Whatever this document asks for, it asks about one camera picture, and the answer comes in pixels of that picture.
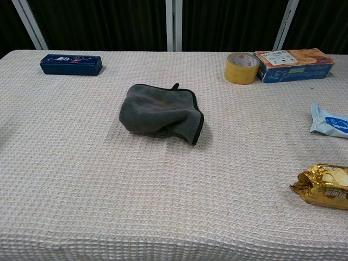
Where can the green cloth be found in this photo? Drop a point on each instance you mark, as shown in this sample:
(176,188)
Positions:
(157,108)

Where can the yellow packing tape roll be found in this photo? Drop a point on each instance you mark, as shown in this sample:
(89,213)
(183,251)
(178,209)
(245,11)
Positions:
(240,73)

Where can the beige waffle tablecloth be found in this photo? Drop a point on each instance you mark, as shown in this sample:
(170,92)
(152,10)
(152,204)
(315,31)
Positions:
(108,190)

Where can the dark blue rectangular box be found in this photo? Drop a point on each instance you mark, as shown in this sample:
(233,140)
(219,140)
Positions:
(70,66)

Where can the black pleated curtain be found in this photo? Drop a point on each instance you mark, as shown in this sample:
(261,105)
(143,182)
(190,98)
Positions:
(108,21)

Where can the orange and blue biscuit box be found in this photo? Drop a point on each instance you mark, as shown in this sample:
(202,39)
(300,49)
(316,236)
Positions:
(296,63)

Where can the light blue wet wipes packet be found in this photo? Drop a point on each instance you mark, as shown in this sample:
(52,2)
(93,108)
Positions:
(331,125)

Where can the gold foil snack packet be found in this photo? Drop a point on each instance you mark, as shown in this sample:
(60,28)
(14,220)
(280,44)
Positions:
(326,190)

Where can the white frame post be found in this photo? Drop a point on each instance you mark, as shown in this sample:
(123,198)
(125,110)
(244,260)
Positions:
(31,24)
(285,24)
(173,24)

